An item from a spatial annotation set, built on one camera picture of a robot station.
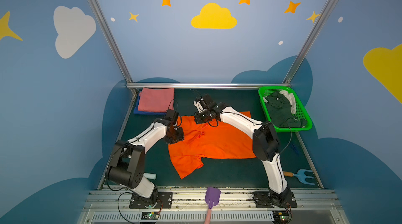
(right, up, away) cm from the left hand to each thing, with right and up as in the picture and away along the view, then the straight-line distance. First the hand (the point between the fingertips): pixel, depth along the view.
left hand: (184, 138), depth 90 cm
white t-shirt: (+75, +24, +20) cm, 81 cm away
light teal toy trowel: (-16, -17, -10) cm, 26 cm away
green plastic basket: (+76, +15, +11) cm, 79 cm away
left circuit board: (-16, -32, -18) cm, 40 cm away
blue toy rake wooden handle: (+63, -18, -9) cm, 66 cm away
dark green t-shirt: (+66, +15, +17) cm, 70 cm away
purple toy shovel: (+16, -26, -13) cm, 33 cm away
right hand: (+7, +12, +2) cm, 13 cm away
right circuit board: (+48, -33, -18) cm, 61 cm away
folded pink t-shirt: (-22, +23, +18) cm, 37 cm away
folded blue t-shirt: (-35, +16, +15) cm, 41 cm away
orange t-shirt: (+18, -3, +9) cm, 20 cm away
